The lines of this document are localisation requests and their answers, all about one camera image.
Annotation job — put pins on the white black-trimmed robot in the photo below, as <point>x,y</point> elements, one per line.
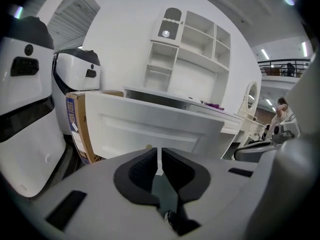
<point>75,71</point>
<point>25,89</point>

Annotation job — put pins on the group of ceiling tube lights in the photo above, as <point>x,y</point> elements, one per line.
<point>265,54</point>

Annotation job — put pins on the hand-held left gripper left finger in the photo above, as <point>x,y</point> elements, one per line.
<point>100,196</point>

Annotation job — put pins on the black office chair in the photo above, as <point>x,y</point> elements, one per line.
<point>290,69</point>

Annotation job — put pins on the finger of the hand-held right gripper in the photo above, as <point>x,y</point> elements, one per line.
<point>252,152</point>

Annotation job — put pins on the purple cloth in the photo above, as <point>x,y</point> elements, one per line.
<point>214,105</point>

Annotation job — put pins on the white desk with drawers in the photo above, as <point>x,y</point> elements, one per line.
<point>200,109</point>

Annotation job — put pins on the white shelf hutch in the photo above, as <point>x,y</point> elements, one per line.
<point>195,79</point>

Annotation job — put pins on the brown cardboard box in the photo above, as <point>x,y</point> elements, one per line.
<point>77,104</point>

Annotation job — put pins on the white vanity table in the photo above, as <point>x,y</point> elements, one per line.
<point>250,126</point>

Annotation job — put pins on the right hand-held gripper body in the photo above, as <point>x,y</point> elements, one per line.
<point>287,179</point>

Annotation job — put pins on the black metal railing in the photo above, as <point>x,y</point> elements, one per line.
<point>282,60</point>

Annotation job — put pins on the right hand-held gripper camera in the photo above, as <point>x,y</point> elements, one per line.
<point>282,132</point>

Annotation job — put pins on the oval vanity mirror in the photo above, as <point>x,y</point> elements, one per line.
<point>251,96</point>

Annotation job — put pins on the person's left black shoe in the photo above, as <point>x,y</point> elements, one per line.
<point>170,217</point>

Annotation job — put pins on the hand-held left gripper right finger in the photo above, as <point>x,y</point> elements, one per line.
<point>220,184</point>

